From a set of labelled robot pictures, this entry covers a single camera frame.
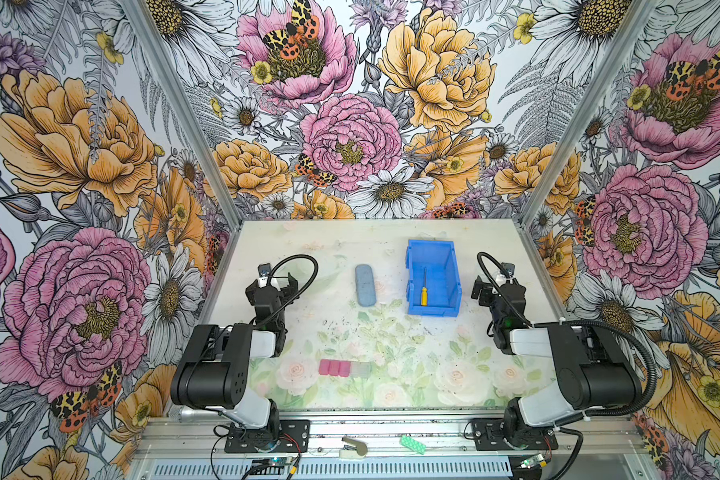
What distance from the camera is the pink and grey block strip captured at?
0.85 m

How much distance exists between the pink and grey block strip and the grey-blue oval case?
0.19 meters

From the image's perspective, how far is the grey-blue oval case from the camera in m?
0.99
